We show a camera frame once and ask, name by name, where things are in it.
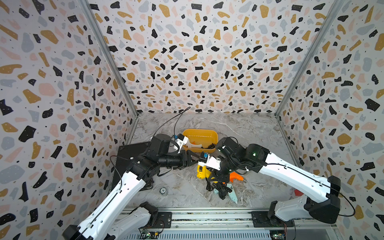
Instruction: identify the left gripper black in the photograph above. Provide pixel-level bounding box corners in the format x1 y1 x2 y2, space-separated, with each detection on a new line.
158 149 202 170

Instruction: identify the orange hot glue gun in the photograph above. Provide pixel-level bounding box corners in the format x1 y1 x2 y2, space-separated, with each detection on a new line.
228 172 245 184

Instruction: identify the yellow plastic storage box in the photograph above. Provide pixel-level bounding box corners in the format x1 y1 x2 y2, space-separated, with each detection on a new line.
183 129 219 154

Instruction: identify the yellow hot glue gun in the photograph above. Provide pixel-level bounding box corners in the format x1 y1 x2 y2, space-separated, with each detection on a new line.
197 165 215 192

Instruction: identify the white hot glue gun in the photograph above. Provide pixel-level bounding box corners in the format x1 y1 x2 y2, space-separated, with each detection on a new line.
186 143 216 149

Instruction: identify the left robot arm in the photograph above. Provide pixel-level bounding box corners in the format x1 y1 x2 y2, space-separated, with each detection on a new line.
63 134 197 240

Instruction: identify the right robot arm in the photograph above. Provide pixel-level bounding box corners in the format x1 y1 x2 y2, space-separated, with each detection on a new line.
202 137 342 224

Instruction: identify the mint green hot glue gun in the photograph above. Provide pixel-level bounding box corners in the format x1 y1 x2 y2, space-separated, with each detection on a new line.
213 183 238 204

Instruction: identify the black flat box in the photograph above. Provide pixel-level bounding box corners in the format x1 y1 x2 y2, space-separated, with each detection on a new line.
111 142 150 189

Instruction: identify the small round metal disc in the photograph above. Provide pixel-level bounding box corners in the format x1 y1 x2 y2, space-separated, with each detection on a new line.
160 187 168 195

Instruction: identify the red small object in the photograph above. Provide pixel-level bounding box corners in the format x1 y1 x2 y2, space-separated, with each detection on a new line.
294 190 303 197

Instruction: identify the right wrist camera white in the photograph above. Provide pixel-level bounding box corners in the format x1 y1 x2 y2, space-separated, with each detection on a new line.
198 152 221 170

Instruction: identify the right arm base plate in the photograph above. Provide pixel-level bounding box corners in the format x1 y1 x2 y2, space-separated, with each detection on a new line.
251 211 294 228

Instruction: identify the aluminium front rail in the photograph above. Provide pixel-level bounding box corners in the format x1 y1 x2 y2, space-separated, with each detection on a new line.
83 207 337 233

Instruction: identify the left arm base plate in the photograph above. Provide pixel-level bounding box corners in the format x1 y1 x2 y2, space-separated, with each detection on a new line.
140 212 172 230

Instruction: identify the white perforated cable tray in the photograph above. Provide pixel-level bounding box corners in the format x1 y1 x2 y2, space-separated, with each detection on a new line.
119 230 272 240

